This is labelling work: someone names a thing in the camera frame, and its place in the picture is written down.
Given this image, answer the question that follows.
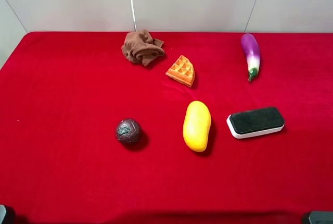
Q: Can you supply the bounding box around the yellow toy mango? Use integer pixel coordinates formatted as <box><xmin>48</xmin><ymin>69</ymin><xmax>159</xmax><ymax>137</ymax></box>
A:
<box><xmin>183</xmin><ymin>101</ymin><xmax>211</xmax><ymax>152</ymax></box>

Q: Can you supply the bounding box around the orange waffle piece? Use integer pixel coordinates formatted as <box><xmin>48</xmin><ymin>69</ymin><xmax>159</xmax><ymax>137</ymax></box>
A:
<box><xmin>165</xmin><ymin>55</ymin><xmax>195</xmax><ymax>87</ymax></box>

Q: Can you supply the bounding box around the dark purple ball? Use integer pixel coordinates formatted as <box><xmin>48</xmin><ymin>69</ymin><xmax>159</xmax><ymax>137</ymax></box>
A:
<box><xmin>116</xmin><ymin>119</ymin><xmax>141</xmax><ymax>145</ymax></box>

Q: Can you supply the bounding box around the brown crumpled cloth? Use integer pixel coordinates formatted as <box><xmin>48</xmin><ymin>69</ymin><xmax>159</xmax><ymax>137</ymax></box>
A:
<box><xmin>121</xmin><ymin>30</ymin><xmax>165</xmax><ymax>66</ymax></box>

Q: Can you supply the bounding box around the white thin pole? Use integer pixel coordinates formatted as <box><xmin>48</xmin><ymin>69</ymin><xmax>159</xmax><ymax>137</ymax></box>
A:
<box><xmin>130</xmin><ymin>0</ymin><xmax>137</xmax><ymax>32</ymax></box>

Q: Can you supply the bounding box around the black and white eraser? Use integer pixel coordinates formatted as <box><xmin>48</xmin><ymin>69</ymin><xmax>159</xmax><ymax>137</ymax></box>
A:
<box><xmin>226</xmin><ymin>107</ymin><xmax>285</xmax><ymax>139</ymax></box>

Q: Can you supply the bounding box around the purple toy eggplant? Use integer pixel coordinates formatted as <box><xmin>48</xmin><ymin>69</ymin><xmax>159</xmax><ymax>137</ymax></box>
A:
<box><xmin>240</xmin><ymin>33</ymin><xmax>260</xmax><ymax>82</ymax></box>

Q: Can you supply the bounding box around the red table cloth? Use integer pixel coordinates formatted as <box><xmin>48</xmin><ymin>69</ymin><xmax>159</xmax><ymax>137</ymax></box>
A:
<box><xmin>1</xmin><ymin>32</ymin><xmax>332</xmax><ymax>223</ymax></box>

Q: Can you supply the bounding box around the black device bottom right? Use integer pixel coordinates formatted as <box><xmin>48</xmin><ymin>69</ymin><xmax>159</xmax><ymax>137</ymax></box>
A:
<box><xmin>301</xmin><ymin>211</ymin><xmax>333</xmax><ymax>224</ymax></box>

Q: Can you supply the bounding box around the black device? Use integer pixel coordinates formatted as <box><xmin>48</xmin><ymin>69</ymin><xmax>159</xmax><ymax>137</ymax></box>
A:
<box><xmin>301</xmin><ymin>211</ymin><xmax>333</xmax><ymax>224</ymax></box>
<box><xmin>0</xmin><ymin>205</ymin><xmax>15</xmax><ymax>224</ymax></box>

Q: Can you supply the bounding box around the black device bottom left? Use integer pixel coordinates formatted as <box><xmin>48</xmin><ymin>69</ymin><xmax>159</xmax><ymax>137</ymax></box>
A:
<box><xmin>0</xmin><ymin>205</ymin><xmax>15</xmax><ymax>224</ymax></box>

